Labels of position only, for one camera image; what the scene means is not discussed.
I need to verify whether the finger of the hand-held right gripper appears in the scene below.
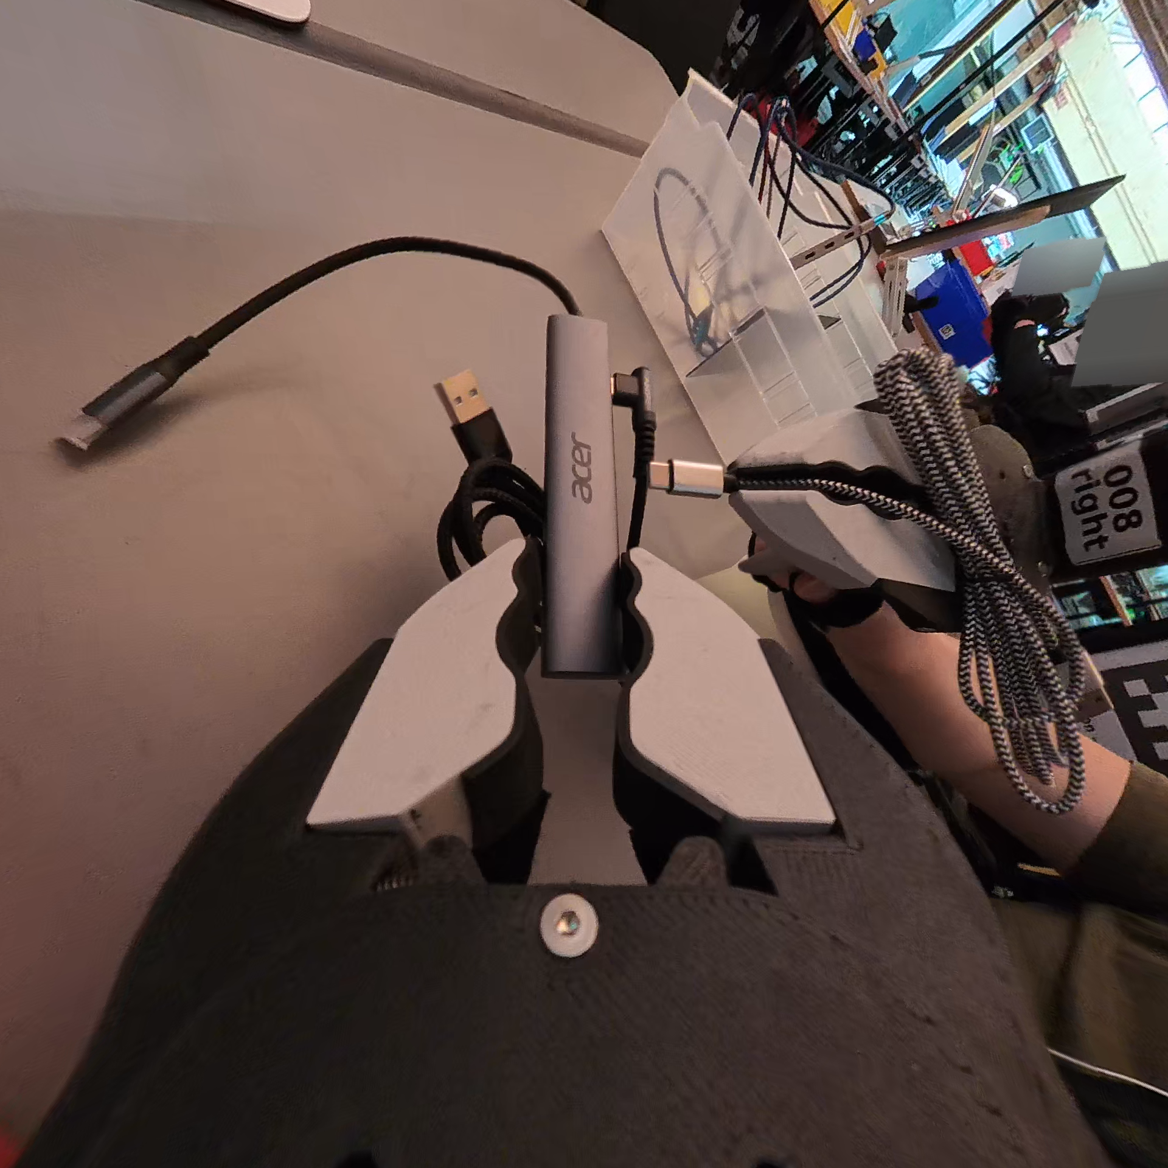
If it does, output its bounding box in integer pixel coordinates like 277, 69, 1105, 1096
725, 407, 914, 486
729, 484, 960, 594

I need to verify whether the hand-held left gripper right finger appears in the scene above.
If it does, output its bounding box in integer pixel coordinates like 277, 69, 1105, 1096
612, 548, 838, 882

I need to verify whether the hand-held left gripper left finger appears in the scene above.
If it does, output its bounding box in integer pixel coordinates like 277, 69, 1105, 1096
306, 537, 554, 884

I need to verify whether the black white braided usb-c cable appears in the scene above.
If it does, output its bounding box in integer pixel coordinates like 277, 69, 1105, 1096
650, 350, 1092, 817

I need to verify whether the grey usb hub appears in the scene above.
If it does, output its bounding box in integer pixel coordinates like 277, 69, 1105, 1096
543, 315, 633, 682

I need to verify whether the black cable angled plug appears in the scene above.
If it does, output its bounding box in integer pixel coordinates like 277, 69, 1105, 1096
434, 365, 661, 586

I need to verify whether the black hub cable grey plug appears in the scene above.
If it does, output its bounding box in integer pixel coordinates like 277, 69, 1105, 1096
55, 238, 585, 454

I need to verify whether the person's right forearm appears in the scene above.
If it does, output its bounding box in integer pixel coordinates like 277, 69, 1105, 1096
822, 617, 1146, 882

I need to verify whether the person's right hand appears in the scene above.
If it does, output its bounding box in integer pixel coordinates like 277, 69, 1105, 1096
749, 539, 886, 637

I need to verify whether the clear plastic organizer box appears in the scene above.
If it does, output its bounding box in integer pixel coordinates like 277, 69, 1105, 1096
601, 69, 906, 440

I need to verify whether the blue bin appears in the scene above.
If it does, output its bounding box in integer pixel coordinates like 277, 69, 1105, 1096
913, 265, 993, 354

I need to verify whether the person's olive clothing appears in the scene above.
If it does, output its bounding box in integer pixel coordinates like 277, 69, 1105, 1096
991, 763, 1168, 1168

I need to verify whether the blue cable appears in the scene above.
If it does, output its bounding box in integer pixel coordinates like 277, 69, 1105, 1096
653, 167, 726, 359

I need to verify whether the tangle of dark cables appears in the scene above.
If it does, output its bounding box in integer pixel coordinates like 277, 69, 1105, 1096
731, 92, 900, 308

